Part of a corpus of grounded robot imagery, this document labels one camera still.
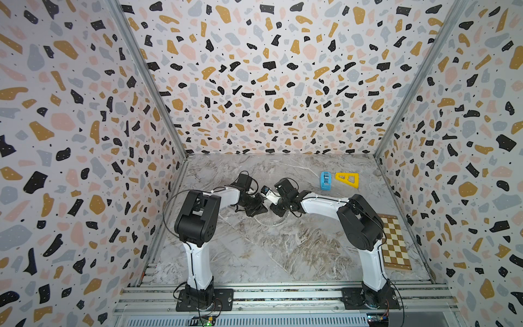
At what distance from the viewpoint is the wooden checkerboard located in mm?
819

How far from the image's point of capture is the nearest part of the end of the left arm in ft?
2.79

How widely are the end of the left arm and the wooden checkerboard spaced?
0.55 m
